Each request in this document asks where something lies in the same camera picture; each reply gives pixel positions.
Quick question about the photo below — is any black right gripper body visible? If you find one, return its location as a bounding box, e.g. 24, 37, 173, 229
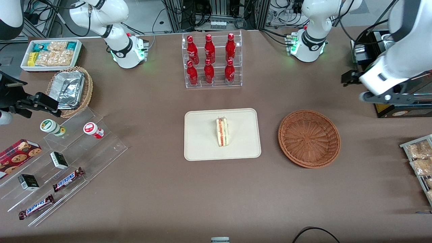
0, 70, 40, 118

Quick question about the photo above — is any triangular sandwich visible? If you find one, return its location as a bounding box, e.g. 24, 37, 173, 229
216, 116, 230, 147

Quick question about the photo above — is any light wicker basket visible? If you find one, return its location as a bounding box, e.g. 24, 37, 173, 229
46, 66, 93, 118

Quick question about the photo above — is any brown round wicker basket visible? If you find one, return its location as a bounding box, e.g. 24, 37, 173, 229
278, 110, 341, 168

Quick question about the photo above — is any cream plastic tray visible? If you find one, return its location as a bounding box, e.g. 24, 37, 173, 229
184, 108, 262, 161

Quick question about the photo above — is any green lid snack cup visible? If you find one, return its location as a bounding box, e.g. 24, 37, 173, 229
40, 119, 66, 137

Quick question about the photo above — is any aluminium foil container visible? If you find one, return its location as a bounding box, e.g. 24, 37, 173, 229
54, 71, 85, 109

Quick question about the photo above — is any black hot food display case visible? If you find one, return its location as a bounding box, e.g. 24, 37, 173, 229
350, 29, 432, 118

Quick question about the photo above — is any red lid snack cup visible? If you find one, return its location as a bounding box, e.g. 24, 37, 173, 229
83, 122, 104, 139

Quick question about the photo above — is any clear bag of crackers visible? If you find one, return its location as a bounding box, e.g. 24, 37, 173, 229
47, 40, 69, 52
54, 49, 74, 66
35, 51, 56, 67

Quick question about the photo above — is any small black carton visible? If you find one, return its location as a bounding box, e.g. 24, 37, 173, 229
18, 174, 40, 191
50, 152, 69, 169

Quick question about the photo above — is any white rectangular snack bin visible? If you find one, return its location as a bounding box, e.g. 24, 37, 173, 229
20, 39, 83, 72

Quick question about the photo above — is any red cookie box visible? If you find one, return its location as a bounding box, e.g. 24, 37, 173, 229
0, 139, 43, 179

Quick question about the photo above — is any clear acrylic stepped shelf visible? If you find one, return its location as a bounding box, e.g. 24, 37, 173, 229
0, 106, 129, 227

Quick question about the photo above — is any snickers chocolate bar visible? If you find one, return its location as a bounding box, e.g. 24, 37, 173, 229
52, 167, 85, 193
19, 194, 55, 220

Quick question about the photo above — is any red cola bottle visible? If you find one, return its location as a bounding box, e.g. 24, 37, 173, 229
225, 33, 236, 61
224, 59, 235, 85
204, 34, 216, 63
204, 59, 215, 84
187, 35, 199, 64
187, 60, 198, 86

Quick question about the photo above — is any clear acrylic bottle rack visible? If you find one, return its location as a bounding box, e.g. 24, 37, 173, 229
181, 30, 243, 89

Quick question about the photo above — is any grey wire rack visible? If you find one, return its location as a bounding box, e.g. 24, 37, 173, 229
400, 134, 432, 206

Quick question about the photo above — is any black loop cable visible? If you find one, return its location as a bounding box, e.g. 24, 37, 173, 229
292, 227, 341, 243

